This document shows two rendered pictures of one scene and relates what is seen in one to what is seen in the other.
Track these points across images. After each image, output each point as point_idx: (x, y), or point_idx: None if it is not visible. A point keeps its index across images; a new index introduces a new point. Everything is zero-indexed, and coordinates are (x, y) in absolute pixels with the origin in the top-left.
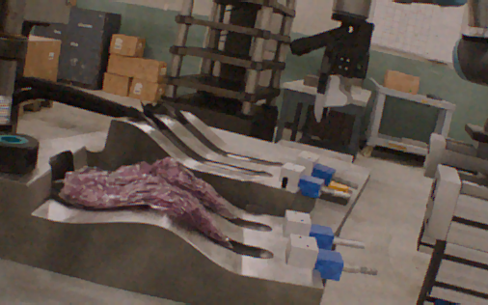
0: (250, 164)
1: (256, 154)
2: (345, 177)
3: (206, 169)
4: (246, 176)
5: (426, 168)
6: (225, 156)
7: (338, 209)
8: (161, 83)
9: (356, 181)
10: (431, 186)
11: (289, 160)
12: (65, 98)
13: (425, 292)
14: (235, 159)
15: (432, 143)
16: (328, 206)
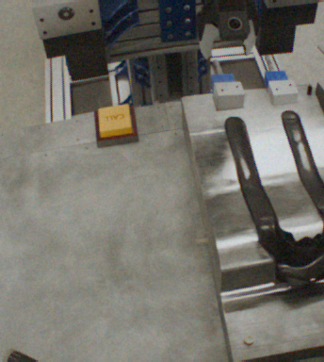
0: (265, 141)
1: (208, 160)
2: None
3: None
4: (311, 124)
5: (100, 21)
6: (260, 173)
7: (161, 111)
8: None
9: (2, 139)
10: (47, 43)
11: (197, 125)
12: None
13: (295, 29)
14: (260, 160)
15: (96, 0)
16: (157, 122)
